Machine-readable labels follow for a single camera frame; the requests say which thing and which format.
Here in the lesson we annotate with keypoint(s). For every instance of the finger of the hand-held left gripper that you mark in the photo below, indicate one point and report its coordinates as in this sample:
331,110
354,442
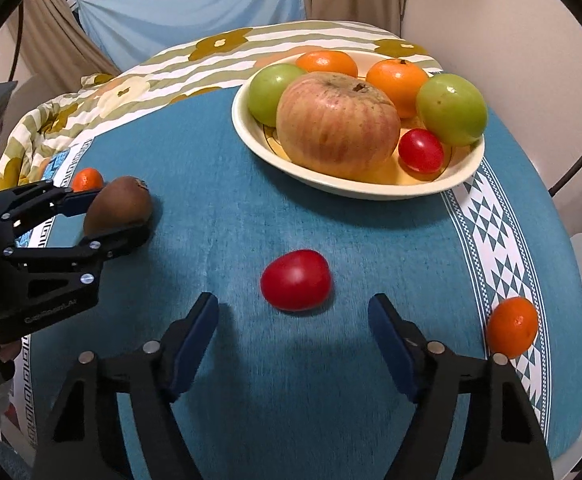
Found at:
83,200
121,241

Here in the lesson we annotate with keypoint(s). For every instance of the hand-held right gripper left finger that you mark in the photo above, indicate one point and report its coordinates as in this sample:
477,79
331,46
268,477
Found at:
196,345

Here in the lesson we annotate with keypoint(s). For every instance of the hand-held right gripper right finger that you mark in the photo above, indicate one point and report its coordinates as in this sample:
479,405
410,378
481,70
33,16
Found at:
393,350

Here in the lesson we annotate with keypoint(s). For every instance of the brown kiwi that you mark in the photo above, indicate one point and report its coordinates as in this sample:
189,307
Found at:
117,205

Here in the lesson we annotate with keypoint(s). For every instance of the red cherry tomato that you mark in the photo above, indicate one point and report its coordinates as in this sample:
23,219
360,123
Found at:
296,280
420,150

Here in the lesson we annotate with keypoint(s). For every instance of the yellow duck print bowl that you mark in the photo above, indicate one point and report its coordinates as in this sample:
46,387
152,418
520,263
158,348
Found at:
351,187

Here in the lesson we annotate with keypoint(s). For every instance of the green apple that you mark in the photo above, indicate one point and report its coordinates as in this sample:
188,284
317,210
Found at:
451,107
268,92

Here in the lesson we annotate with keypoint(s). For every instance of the large russet apple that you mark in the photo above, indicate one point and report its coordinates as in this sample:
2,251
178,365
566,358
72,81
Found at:
338,125

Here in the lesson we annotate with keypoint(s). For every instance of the orange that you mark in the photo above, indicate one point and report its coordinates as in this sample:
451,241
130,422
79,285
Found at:
398,85
327,62

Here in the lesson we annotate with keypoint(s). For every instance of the small tangerine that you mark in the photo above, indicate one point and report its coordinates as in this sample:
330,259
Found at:
512,324
87,180

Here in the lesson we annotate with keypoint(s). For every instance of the blue tablecloth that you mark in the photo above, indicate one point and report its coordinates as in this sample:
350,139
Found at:
271,410

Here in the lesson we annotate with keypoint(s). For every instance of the floral striped blanket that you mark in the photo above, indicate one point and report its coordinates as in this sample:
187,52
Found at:
136,85

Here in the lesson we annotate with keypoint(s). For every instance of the light blue cloth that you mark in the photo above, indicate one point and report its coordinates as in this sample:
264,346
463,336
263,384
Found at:
181,5

